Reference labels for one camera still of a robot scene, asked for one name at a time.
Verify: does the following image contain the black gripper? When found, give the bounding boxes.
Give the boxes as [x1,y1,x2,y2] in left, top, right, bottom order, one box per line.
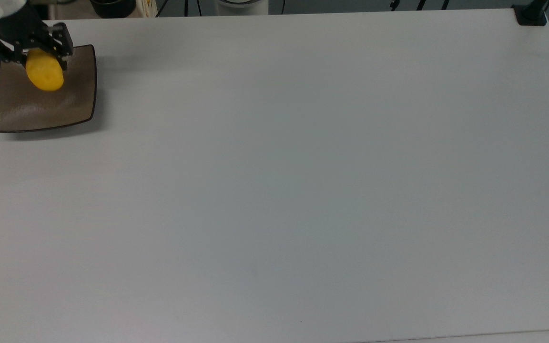
[0,4,74,71]

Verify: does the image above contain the yellow lemon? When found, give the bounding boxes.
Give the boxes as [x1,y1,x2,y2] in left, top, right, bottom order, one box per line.
[25,49,65,92]

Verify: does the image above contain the white cylindrical robot base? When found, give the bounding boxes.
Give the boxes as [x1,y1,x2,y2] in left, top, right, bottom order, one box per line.
[215,0,269,16]

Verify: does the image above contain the brown square ceramic plate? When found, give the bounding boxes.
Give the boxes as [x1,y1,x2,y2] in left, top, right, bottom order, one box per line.
[0,44,98,133]

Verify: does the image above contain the black round container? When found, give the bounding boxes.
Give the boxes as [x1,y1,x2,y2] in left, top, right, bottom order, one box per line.
[90,0,137,19]

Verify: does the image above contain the black stand legs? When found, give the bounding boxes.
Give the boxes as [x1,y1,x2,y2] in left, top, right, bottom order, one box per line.
[389,0,451,11]

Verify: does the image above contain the black table clamp mount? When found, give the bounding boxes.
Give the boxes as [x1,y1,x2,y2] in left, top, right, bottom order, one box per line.
[512,0,549,26]

